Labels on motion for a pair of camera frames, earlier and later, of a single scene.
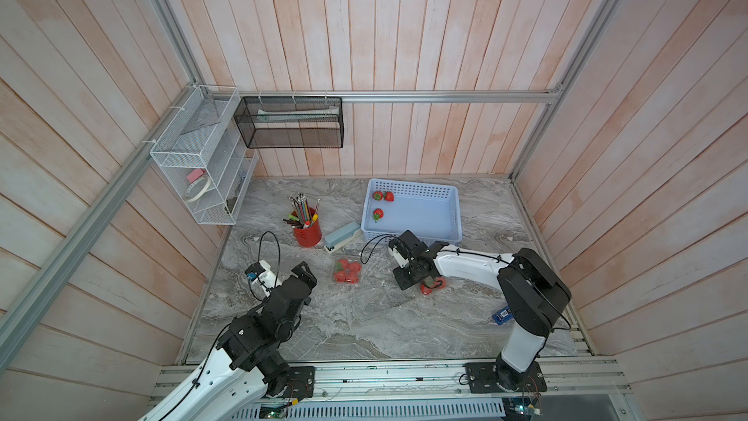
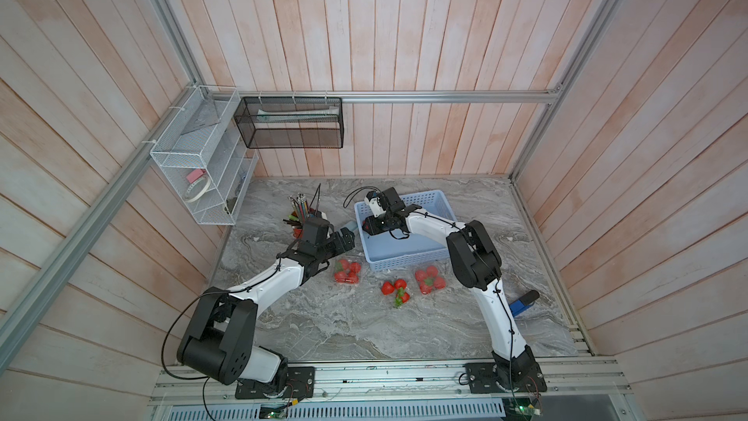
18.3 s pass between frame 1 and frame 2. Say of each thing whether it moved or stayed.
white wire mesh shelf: stayed
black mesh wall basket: stayed
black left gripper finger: moved
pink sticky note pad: stayed
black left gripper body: moved
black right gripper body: moved
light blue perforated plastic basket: moved
